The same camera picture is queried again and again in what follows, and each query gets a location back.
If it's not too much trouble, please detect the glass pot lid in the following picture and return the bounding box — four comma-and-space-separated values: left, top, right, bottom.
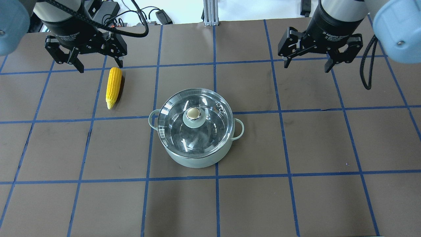
157, 88, 235, 156

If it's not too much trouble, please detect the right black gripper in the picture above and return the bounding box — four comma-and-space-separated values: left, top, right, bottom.
278, 2, 364, 73

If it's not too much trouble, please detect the yellow corn cob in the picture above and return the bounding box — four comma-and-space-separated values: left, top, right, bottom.
105, 67, 122, 110

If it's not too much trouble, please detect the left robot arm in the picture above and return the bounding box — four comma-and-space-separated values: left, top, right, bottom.
0, 0, 127, 73

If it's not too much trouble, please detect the aluminium frame post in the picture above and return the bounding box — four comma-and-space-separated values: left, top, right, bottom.
203, 0, 220, 26

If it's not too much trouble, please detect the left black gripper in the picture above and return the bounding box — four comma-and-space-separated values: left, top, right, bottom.
39, 7, 128, 73

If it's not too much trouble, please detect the black power adapter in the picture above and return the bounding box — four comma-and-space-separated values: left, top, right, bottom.
155, 10, 173, 25

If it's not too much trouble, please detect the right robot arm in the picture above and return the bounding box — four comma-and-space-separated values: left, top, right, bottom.
278, 0, 421, 72

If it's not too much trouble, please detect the pale green cooking pot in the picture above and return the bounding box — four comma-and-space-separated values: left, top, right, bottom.
148, 88, 245, 169

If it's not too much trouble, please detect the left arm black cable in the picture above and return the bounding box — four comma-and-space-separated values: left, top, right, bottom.
46, 0, 149, 38

